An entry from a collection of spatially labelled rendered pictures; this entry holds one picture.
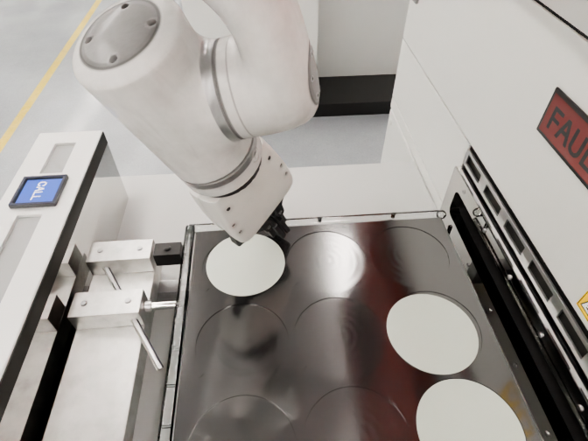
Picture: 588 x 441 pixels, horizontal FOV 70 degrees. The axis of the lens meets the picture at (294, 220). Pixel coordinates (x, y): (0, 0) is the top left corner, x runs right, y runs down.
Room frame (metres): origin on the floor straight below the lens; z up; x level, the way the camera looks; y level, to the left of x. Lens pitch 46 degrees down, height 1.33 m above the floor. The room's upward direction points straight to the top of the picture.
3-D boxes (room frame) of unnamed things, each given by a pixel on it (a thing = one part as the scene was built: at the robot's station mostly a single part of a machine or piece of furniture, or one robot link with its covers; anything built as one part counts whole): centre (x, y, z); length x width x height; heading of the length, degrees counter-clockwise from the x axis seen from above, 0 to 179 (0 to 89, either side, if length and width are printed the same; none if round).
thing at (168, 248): (0.36, 0.17, 0.90); 0.04 x 0.02 x 0.03; 95
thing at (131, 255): (0.35, 0.22, 0.89); 0.08 x 0.03 x 0.03; 95
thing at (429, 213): (0.42, -0.03, 0.90); 0.37 x 0.01 x 0.01; 95
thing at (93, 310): (0.27, 0.22, 0.89); 0.08 x 0.03 x 0.03; 95
